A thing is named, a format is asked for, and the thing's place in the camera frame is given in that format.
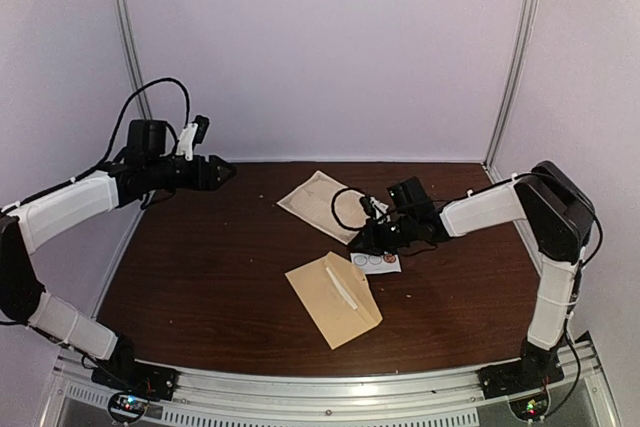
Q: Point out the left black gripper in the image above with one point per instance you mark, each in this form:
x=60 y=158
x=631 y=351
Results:
x=208 y=182

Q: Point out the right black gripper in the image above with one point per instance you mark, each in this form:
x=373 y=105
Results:
x=373 y=244

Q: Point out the cream letter paper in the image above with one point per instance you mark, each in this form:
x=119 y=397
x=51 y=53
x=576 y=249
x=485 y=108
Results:
x=311 y=202
x=342 y=291

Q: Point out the brown kraft envelope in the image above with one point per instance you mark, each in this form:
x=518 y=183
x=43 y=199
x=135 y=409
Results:
x=335 y=319

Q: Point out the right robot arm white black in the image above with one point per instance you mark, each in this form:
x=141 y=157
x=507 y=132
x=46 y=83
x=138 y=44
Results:
x=559 y=215

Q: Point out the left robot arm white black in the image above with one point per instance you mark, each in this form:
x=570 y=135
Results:
x=155 y=158

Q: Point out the white sticker sheet with seal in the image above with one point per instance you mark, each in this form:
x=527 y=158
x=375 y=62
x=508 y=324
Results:
x=376 y=265

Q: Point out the right small circuit board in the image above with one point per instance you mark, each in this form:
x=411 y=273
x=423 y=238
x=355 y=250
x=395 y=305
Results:
x=530 y=408

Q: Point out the small circuit board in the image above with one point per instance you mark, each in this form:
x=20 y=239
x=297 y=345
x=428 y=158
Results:
x=126 y=408
x=530 y=408

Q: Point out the left small circuit board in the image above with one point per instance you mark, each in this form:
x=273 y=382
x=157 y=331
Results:
x=126 y=408

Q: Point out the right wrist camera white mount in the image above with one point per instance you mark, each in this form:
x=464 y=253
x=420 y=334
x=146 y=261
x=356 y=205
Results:
x=374 y=208

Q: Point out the front aluminium rail base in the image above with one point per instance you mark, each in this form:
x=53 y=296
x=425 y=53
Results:
x=451 y=397

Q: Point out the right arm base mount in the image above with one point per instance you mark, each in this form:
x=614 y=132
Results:
x=498 y=380

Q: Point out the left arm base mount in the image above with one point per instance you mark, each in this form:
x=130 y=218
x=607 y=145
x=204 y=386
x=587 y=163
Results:
x=149 y=381

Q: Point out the left aluminium frame post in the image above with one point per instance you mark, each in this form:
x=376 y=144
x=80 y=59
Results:
x=126 y=32

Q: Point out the aluminium frame post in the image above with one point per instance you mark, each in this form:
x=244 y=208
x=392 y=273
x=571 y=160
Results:
x=524 y=31
x=126 y=32

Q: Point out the right aluminium frame post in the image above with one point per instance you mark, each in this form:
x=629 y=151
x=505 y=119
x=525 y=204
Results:
x=524 y=31

